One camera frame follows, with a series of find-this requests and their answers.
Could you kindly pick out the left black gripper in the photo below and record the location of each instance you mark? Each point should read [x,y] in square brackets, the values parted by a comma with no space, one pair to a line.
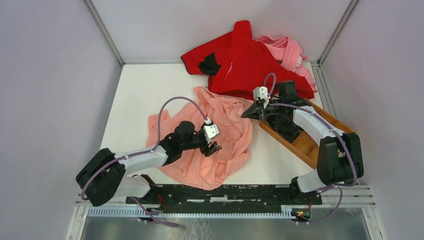
[207,150]

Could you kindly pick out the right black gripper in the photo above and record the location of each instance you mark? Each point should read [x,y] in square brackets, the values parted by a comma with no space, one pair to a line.
[254,110]

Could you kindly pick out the salmon orange jacket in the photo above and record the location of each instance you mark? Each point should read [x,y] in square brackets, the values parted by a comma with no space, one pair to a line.
[231,146]

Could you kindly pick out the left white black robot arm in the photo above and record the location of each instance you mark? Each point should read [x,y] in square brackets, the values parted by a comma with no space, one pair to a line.
[110,175]

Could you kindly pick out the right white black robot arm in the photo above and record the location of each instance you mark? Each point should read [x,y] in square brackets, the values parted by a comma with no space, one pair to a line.
[333,152]

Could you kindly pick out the red garment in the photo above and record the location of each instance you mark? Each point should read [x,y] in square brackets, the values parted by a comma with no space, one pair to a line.
[236,64]

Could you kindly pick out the wooden divided tray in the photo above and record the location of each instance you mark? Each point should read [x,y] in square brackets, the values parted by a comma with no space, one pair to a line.
[306,145]

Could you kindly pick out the pink garment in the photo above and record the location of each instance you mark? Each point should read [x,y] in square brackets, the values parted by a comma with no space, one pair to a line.
[290,55]

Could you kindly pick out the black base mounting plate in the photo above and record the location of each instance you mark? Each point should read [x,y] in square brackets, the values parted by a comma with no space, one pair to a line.
[226,199]

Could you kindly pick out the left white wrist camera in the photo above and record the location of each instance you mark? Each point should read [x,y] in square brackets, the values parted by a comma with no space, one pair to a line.
[211,129]

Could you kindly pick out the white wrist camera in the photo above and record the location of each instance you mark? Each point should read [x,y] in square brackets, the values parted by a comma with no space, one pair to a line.
[261,93]
[211,129]

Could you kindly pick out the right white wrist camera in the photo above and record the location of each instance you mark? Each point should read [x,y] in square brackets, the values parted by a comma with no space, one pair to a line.
[261,93]

